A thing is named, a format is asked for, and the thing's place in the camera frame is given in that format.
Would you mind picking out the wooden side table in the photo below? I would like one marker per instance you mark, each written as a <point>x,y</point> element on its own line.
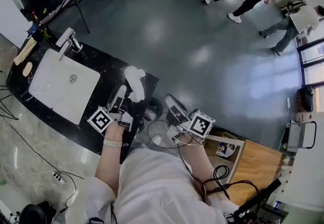
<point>255,164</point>

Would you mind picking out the dark green bottle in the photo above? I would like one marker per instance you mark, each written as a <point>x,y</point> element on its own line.
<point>46,33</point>

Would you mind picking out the person's right forearm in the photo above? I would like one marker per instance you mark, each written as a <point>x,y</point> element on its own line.
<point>200,162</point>

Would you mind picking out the blue and white cup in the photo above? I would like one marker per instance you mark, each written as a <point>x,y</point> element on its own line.
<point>30,28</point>

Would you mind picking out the white square sink basin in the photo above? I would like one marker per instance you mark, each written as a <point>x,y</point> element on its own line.
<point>55,83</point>

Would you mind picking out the black trash bin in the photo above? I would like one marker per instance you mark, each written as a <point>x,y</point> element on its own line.
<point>154,107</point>

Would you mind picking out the black bag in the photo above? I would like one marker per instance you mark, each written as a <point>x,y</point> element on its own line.
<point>305,98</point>

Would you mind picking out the open cardboard box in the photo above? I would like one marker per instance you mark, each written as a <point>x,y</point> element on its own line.
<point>222,145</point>

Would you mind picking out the pale pink wristband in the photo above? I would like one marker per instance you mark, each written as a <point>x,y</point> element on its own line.
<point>112,143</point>

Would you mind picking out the person's white shoe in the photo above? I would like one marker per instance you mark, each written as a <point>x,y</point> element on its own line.
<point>156,140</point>

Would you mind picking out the white power strip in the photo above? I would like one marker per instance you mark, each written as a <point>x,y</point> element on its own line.
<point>59,176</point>

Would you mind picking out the person's white shirt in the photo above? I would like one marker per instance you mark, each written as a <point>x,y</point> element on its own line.
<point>157,187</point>

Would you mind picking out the chrome faucet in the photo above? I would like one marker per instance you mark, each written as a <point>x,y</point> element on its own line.
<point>66,38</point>

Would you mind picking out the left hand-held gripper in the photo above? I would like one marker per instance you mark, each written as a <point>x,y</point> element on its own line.
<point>100,119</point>

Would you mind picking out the red and white box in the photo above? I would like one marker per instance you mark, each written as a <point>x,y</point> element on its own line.
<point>303,116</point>

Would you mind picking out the black monitor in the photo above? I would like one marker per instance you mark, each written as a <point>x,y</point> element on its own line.
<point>260,195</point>

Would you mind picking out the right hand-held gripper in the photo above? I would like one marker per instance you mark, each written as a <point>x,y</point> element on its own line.
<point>201,125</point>

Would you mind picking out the white plastic part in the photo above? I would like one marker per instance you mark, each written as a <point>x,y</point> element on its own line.
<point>136,86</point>

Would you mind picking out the black tripod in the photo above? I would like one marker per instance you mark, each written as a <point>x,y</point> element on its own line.
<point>82,15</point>

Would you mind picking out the person's left forearm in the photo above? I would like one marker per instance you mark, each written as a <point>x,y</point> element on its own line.
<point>108,167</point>

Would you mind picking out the grey metal cart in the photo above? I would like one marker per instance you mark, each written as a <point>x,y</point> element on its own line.
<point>301,135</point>

